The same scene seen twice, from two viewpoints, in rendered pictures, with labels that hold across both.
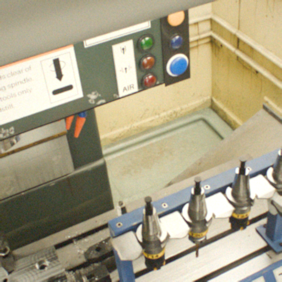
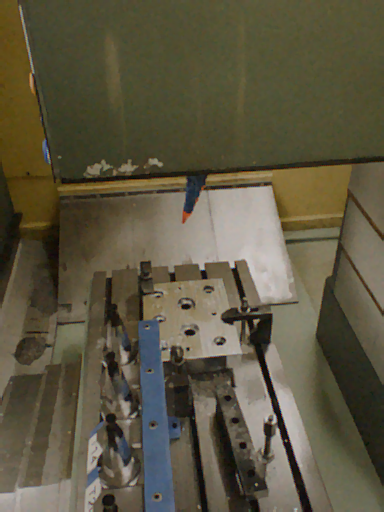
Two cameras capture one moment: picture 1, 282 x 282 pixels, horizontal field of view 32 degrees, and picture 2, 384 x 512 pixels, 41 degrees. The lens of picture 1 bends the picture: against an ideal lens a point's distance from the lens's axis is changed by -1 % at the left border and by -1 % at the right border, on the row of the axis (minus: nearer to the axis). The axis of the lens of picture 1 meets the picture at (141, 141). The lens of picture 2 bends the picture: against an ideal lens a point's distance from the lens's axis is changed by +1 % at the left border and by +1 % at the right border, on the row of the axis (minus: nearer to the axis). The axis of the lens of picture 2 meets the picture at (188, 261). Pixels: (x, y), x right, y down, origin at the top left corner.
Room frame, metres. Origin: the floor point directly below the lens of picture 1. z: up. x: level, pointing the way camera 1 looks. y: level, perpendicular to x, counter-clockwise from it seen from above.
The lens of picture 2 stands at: (0.95, -0.57, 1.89)
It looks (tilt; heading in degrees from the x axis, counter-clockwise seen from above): 37 degrees down; 106
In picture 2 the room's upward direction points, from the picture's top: 1 degrees counter-clockwise
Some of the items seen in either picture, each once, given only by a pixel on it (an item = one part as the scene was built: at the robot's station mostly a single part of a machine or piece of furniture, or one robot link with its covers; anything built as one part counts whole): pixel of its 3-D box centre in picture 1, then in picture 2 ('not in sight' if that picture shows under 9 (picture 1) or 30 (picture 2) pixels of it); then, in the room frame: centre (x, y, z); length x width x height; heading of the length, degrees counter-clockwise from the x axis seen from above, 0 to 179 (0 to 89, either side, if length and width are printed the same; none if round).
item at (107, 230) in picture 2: not in sight; (175, 259); (0.47, 0.90, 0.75); 0.89 x 0.67 x 0.26; 22
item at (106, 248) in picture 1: (128, 241); (238, 442); (0.86, 0.07, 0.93); 0.26 x 0.05 x 0.06; 117
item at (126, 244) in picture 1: (128, 247); (119, 333); (0.63, 0.05, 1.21); 0.07 x 0.05 x 0.01; 22
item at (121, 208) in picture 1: (123, 217); (268, 436); (0.92, 0.08, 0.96); 0.03 x 0.03 x 0.13
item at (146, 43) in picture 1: (146, 43); not in sight; (0.61, -0.02, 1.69); 0.02 x 0.01 x 0.02; 112
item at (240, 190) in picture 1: (241, 182); (115, 448); (0.73, -0.20, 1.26); 0.04 x 0.04 x 0.07
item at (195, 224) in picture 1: (197, 215); (120, 404); (0.69, -0.10, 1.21); 0.06 x 0.06 x 0.03
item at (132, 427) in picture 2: (219, 206); (119, 434); (0.71, -0.15, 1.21); 0.07 x 0.05 x 0.01; 22
